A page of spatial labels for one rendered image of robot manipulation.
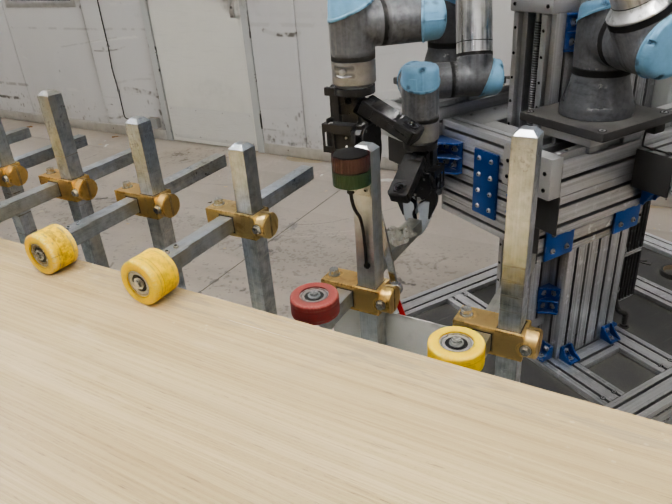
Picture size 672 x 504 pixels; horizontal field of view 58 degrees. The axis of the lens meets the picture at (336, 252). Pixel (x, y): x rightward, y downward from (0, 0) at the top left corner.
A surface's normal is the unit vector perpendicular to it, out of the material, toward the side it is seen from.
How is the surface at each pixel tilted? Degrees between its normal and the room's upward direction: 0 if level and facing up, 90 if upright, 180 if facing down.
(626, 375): 0
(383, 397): 0
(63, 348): 0
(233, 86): 90
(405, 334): 90
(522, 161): 90
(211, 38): 90
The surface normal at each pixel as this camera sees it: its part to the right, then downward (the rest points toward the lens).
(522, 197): -0.49, 0.44
